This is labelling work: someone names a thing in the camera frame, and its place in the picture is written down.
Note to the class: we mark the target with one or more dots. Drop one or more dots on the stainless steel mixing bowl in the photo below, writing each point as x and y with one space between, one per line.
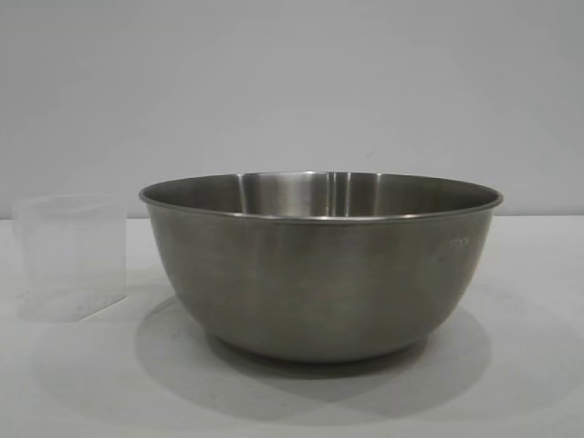
319 274

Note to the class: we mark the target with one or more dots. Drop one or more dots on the translucent plastic measuring cup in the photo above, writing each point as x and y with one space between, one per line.
73 255

